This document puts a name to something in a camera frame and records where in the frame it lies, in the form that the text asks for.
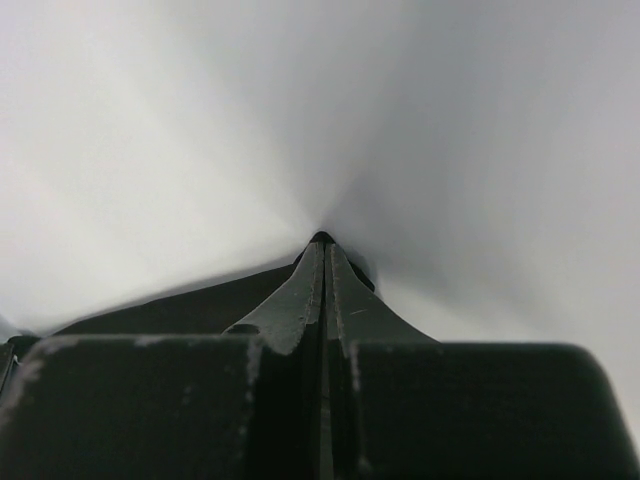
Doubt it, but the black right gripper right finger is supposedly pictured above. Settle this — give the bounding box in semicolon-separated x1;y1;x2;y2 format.
325;244;639;479

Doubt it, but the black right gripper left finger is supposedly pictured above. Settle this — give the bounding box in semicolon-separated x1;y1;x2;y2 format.
1;242;325;479

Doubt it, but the black t shirt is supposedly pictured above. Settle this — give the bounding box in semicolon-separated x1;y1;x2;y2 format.
53;232;333;343

